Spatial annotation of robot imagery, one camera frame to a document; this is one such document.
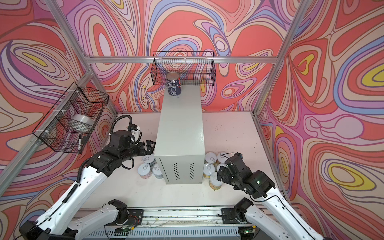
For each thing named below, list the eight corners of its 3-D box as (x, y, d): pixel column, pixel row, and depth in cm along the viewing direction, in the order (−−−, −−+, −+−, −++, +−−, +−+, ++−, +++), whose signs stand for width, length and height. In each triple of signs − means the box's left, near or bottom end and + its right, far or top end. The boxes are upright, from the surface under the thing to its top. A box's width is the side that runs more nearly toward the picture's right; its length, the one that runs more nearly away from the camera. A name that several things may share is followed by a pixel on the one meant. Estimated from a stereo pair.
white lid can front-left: (139, 178, 87) (136, 174, 83) (142, 167, 92) (139, 163, 87) (151, 178, 87) (149, 174, 83) (153, 167, 92) (151, 163, 87)
